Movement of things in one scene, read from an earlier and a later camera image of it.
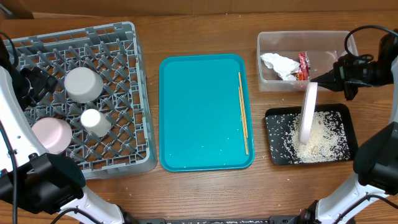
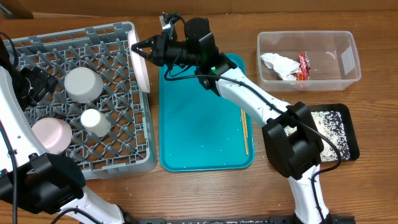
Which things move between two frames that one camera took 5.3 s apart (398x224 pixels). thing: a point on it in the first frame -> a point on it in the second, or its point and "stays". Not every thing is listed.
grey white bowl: [83, 84] stays
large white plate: [308, 111] -> [138, 63]
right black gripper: [328, 79] -> [157, 44]
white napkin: [285, 68] stays
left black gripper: [41, 81] stays
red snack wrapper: [303, 72] stays
